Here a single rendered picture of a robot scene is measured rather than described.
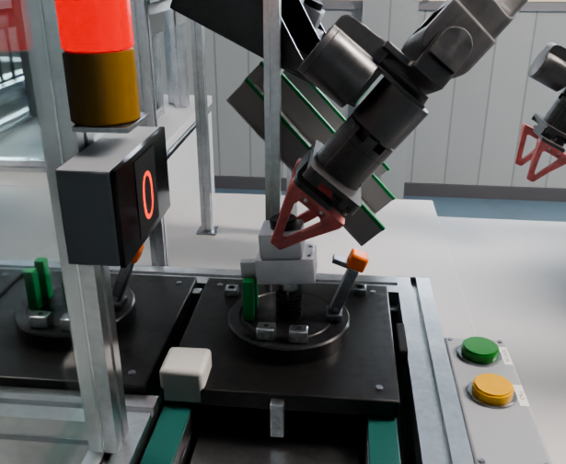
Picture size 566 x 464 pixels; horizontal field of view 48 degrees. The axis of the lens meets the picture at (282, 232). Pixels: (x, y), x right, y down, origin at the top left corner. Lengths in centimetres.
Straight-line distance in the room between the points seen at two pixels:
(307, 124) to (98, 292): 56
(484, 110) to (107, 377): 355
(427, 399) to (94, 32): 46
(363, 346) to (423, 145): 329
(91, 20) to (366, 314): 49
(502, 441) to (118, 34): 48
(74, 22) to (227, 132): 358
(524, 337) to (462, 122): 303
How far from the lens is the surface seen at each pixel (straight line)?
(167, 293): 84
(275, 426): 66
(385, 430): 66
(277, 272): 69
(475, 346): 75
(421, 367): 72
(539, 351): 98
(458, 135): 399
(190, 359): 67
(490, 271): 119
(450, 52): 63
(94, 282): 53
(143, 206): 49
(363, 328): 76
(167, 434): 65
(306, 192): 63
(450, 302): 106
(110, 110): 46
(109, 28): 46
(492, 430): 66
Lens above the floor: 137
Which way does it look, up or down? 23 degrees down
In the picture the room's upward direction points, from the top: straight up
